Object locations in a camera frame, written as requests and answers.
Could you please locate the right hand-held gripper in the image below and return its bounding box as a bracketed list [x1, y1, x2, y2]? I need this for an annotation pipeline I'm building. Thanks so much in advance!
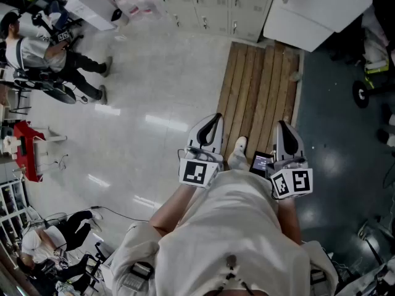
[265, 120, 314, 201]

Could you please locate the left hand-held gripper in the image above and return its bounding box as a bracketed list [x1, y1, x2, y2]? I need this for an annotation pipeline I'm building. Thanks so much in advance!
[177, 112, 225, 189]

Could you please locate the grey metal locker cabinet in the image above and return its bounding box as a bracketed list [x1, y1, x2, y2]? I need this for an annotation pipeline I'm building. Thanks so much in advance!
[148, 0, 299, 43]

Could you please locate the person's right forearm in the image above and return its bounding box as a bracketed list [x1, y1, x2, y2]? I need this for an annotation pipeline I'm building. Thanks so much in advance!
[276, 195, 303, 246]

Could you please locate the person's left forearm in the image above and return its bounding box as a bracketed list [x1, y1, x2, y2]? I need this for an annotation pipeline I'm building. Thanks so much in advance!
[149, 183, 198, 237]

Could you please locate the small black screen device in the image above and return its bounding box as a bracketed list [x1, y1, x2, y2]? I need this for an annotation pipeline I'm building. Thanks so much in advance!
[249, 151, 274, 178]

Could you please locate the person's white shoe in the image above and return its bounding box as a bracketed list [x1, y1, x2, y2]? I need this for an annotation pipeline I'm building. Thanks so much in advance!
[227, 136, 250, 170]

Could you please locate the wooden slat pallet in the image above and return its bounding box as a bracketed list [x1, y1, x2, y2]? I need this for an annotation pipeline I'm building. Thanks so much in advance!
[215, 41, 300, 166]

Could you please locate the black wheel stand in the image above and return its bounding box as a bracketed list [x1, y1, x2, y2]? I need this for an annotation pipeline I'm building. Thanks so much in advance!
[352, 80, 395, 109]

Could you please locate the person's white shirt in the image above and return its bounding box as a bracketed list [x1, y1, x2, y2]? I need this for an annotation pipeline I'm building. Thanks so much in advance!
[110, 168, 339, 296]

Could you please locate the yellow black machine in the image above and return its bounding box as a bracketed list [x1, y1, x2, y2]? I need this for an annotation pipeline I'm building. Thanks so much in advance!
[364, 59, 390, 89]

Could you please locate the white metal rack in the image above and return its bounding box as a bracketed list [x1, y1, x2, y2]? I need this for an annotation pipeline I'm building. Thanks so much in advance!
[30, 126, 68, 178]

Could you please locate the large white box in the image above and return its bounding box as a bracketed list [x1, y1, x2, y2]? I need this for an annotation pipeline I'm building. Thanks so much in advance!
[64, 0, 118, 31]

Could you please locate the white shelf unit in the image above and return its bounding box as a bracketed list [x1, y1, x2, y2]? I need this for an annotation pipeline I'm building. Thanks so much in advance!
[0, 179, 41, 249]

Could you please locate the black floor cable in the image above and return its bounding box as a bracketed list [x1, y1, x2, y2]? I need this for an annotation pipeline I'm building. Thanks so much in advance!
[66, 205, 149, 223]

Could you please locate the grey black shoulder strap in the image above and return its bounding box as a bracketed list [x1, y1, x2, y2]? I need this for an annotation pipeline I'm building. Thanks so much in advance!
[310, 268, 328, 286]
[123, 260, 155, 291]

